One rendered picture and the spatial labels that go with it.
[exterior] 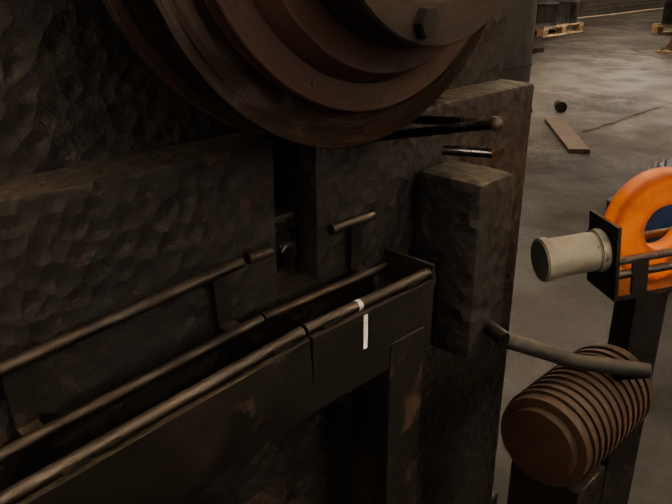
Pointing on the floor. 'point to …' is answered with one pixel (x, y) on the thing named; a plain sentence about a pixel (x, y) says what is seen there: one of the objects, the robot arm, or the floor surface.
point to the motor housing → (570, 430)
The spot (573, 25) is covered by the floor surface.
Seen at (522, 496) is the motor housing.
